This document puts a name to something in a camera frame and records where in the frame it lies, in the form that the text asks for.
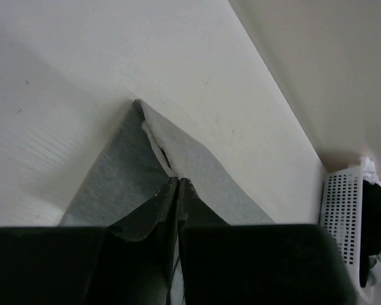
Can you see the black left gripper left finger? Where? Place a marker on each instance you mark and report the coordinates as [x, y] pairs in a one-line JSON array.
[[128, 262]]

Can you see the grey tank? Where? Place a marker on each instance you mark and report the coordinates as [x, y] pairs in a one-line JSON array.
[[374, 272], [145, 152]]

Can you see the white garment in basket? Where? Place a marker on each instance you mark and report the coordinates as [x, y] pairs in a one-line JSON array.
[[369, 171]]

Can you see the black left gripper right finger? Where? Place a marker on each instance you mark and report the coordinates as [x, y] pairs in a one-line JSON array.
[[256, 264]]

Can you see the white plastic laundry basket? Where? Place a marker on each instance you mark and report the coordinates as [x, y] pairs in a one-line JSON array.
[[341, 216]]

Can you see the black tank tops pile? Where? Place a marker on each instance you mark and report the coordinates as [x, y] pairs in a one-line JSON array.
[[370, 228]]

